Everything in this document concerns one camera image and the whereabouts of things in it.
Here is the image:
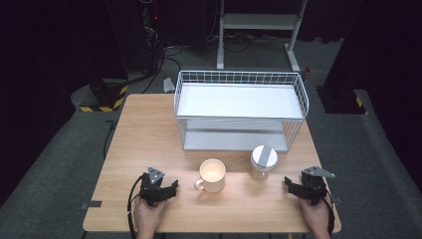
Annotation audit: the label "glass jar with white lid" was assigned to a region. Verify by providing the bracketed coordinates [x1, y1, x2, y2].
[250, 144, 280, 180]

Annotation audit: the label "white wire shelf rack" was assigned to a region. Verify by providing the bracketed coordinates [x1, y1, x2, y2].
[173, 69, 311, 154]

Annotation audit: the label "black equipment tower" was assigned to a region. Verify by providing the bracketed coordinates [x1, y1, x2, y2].
[138, 0, 167, 75]

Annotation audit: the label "person's left hand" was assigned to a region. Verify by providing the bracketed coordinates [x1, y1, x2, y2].
[133, 198, 169, 239]

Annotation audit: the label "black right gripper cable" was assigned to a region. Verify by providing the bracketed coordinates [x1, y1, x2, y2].
[322, 188, 336, 237]

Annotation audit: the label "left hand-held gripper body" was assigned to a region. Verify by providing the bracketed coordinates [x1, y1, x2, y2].
[138, 166, 167, 207]

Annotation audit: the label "black base with yellow stripes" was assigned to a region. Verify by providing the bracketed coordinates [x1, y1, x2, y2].
[79, 77, 129, 114]
[316, 86, 368, 116]

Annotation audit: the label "cables under white stand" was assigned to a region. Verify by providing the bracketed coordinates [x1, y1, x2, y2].
[205, 30, 291, 54]

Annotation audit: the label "black floor cables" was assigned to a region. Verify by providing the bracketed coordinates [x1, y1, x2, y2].
[112, 43, 184, 95]

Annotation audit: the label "black cable beside table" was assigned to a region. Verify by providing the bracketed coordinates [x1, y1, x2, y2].
[103, 119, 117, 159]

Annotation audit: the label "grey power adapter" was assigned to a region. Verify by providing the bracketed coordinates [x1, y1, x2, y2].
[162, 77, 176, 94]

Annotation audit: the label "cream ceramic mug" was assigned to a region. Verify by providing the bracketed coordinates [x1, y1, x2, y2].
[193, 157, 227, 194]

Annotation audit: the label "dark curtain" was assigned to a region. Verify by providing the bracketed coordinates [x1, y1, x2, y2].
[322, 0, 422, 188]
[0, 0, 129, 207]

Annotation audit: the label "person's right hand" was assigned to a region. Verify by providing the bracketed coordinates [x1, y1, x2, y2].
[300, 193, 333, 239]

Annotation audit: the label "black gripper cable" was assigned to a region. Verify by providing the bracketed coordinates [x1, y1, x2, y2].
[126, 174, 147, 239]
[322, 188, 336, 237]

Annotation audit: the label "white metal stand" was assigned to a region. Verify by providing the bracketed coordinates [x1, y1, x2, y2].
[215, 0, 309, 73]

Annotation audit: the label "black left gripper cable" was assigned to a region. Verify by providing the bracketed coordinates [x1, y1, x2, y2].
[126, 174, 147, 239]

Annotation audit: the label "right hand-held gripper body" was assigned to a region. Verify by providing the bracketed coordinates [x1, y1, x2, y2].
[300, 165, 336, 205]

